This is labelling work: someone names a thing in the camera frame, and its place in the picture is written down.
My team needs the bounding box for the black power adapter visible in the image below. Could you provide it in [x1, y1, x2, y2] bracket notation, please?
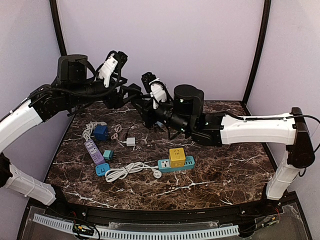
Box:
[130, 94, 148, 111]

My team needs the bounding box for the yellow cube socket adapter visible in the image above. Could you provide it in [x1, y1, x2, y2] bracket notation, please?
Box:
[169, 147, 186, 168]

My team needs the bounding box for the teal power strip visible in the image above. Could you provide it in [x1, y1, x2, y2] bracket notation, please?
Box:
[157, 155, 196, 175]

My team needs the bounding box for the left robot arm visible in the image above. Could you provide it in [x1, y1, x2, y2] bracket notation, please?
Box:
[0, 50, 137, 210]

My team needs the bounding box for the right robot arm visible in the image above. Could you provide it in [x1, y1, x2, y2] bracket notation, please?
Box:
[141, 79, 317, 201]

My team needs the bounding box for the small teal plug adapter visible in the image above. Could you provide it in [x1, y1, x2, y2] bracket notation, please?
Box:
[102, 150, 116, 161]

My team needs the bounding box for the light blue charger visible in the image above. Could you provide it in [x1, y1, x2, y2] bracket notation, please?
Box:
[157, 121, 164, 128]

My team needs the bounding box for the white usb charger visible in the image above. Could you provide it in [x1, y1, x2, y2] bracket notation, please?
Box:
[125, 137, 136, 147]

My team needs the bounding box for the dark blue cube adapter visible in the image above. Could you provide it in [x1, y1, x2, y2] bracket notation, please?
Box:
[93, 124, 109, 141]

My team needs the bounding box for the purple power strip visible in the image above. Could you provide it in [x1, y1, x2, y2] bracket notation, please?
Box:
[84, 139, 105, 166]

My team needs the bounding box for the blue square socket adapter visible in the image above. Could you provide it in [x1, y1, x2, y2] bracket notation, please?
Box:
[95, 163, 110, 177]

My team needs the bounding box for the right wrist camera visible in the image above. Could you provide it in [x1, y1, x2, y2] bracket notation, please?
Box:
[141, 72, 168, 110]

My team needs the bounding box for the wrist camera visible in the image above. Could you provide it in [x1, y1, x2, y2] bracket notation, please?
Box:
[141, 72, 168, 110]
[96, 50, 128, 88]

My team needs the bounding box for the white purple-strip cord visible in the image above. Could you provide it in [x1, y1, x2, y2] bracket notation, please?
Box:
[82, 121, 108, 141]

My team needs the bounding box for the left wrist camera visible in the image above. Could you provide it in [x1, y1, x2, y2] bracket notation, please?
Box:
[96, 50, 128, 88]

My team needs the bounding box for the white coiled power cord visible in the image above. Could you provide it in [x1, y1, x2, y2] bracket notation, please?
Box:
[104, 161, 162, 183]

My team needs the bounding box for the white slotted cable duct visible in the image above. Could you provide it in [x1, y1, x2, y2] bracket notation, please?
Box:
[32, 213, 240, 240]

